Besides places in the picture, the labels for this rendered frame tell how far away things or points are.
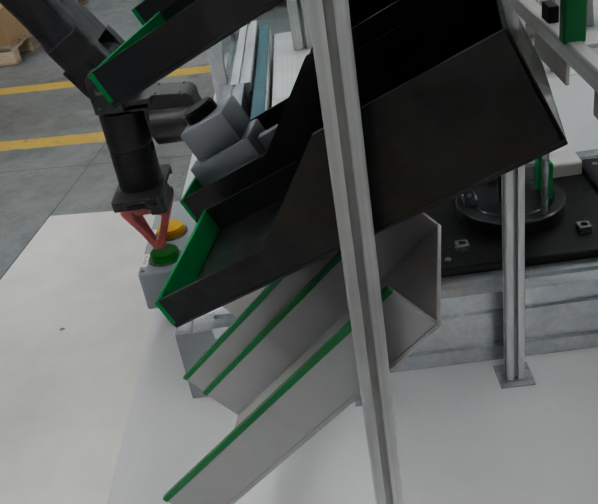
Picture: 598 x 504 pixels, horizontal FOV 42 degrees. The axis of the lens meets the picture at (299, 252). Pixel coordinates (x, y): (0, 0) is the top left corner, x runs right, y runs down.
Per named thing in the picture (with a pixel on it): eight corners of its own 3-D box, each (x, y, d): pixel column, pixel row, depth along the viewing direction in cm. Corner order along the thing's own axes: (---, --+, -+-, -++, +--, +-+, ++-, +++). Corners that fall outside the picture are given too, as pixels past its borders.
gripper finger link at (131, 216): (188, 227, 112) (172, 167, 107) (182, 253, 106) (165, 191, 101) (141, 234, 112) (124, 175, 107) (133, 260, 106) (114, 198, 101)
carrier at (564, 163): (435, 284, 95) (429, 192, 89) (408, 195, 116) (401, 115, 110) (636, 258, 94) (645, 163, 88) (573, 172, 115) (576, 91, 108)
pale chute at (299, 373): (207, 527, 64) (161, 499, 63) (242, 414, 75) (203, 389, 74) (441, 327, 50) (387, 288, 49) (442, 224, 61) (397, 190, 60)
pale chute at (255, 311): (220, 403, 77) (182, 378, 76) (248, 322, 88) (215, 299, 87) (409, 216, 63) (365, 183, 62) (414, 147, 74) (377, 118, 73)
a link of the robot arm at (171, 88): (99, 44, 98) (80, 71, 91) (188, 31, 96) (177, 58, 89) (126, 130, 104) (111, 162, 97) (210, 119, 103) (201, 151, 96)
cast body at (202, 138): (208, 196, 70) (160, 133, 67) (220, 174, 73) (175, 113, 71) (286, 154, 66) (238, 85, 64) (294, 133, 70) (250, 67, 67)
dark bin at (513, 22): (175, 329, 54) (106, 248, 51) (220, 232, 65) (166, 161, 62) (568, 145, 43) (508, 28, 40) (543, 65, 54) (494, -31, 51)
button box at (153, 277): (147, 310, 109) (136, 273, 106) (166, 235, 127) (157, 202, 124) (197, 304, 108) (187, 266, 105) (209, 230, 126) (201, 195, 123)
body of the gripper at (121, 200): (173, 175, 108) (160, 125, 104) (164, 209, 99) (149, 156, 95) (127, 182, 108) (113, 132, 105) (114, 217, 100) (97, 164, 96)
